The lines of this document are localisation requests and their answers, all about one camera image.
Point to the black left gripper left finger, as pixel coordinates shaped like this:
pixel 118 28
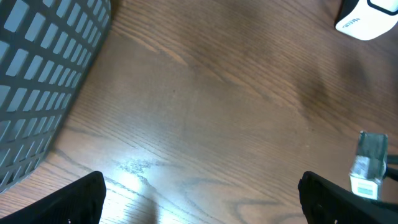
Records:
pixel 79 202

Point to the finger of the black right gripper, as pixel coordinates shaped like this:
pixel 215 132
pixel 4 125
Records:
pixel 391 173
pixel 392 159

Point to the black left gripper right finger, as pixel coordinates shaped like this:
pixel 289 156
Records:
pixel 323 201

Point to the dark green soap packet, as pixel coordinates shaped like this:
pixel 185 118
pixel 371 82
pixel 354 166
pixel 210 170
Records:
pixel 369 165

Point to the grey plastic mesh basket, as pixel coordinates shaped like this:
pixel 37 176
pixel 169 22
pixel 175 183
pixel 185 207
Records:
pixel 47 49

